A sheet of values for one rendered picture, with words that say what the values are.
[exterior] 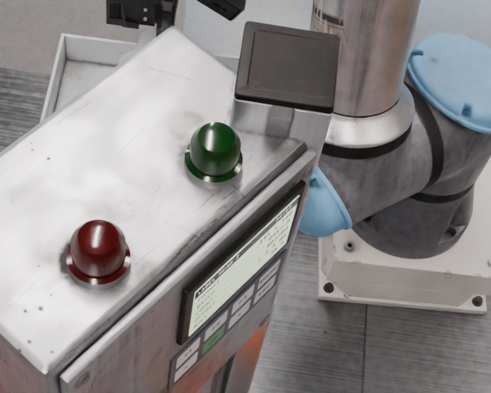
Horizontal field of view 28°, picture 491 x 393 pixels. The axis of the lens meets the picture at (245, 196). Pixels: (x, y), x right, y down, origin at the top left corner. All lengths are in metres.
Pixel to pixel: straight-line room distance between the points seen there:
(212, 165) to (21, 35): 2.06
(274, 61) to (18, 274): 0.15
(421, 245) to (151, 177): 0.66
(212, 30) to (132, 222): 0.96
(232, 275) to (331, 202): 0.41
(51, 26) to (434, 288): 1.56
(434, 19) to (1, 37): 1.30
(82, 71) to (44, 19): 1.20
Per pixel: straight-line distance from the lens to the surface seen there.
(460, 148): 0.94
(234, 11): 1.17
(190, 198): 0.43
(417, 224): 1.05
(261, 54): 0.45
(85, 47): 1.29
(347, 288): 1.13
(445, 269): 1.09
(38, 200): 0.43
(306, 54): 0.45
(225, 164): 0.42
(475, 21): 1.47
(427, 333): 1.16
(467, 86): 0.94
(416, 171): 0.91
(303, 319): 1.13
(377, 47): 0.79
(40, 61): 2.41
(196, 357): 0.52
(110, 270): 0.39
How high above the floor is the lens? 1.83
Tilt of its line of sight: 57 degrees down
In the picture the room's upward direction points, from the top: 11 degrees clockwise
